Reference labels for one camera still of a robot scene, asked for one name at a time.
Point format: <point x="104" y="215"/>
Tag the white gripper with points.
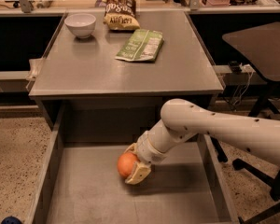
<point x="148" y="151"/>

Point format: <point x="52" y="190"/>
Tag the orange fruit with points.
<point x="125" y="164"/>

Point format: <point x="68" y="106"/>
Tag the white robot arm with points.
<point x="181" y="120"/>

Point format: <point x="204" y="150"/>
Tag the open grey top drawer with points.
<point x="79" y="182"/>

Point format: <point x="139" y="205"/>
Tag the grey counter cabinet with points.
<point x="88" y="68"/>

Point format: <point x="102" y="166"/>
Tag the green snack bag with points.
<point x="143" y="46"/>

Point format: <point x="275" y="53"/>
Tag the blue ball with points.
<point x="11" y="220"/>

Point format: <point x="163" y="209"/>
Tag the white ceramic bowl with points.
<point x="81" y="25"/>

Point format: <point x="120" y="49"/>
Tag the brown and yellow chip bag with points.
<point x="120" y="15"/>

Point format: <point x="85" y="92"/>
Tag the dark round side table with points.
<point x="261" y="46"/>

